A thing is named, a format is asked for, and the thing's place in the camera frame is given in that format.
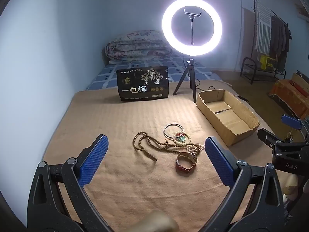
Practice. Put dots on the dark hanging clothes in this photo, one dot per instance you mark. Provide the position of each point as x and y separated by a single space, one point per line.
280 41

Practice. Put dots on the person's left hand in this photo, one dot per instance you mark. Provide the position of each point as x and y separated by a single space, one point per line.
159 222

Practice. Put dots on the black tripod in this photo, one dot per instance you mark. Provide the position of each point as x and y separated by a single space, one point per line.
192 75

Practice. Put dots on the blue patterned bed sheet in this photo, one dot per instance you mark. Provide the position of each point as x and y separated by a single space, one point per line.
106 77

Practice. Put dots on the metal phone holder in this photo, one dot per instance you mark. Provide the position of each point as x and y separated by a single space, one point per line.
192 17

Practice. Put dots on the black snack bag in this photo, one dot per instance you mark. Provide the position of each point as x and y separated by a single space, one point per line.
142 84

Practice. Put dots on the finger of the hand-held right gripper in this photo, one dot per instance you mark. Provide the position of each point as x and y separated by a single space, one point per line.
291 121
268 136

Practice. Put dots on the folded floral quilt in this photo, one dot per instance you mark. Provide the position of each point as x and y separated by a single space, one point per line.
137 46

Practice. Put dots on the wooden board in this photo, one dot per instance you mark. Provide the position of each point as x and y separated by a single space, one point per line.
301 82

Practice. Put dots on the striped towel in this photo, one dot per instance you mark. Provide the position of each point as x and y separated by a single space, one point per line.
263 29

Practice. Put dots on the black metal rack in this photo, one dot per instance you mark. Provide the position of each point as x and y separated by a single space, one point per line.
246 65

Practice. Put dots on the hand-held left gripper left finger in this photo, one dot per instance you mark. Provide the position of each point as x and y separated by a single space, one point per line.
95 159

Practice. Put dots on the silver bangle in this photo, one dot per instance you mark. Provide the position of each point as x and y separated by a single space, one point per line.
165 131

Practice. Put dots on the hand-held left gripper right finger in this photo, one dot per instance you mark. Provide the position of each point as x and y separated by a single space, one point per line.
218 159

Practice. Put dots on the person's right hand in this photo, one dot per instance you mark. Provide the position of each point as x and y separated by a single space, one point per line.
291 185

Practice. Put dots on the clothes rack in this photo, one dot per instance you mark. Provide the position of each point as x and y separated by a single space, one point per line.
253 9

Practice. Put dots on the cardboard box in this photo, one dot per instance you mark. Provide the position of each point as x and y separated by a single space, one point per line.
229 118

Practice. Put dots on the yellow box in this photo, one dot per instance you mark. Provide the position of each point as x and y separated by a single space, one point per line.
266 61

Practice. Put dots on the orange covered box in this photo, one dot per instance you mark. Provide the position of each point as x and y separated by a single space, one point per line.
287 90

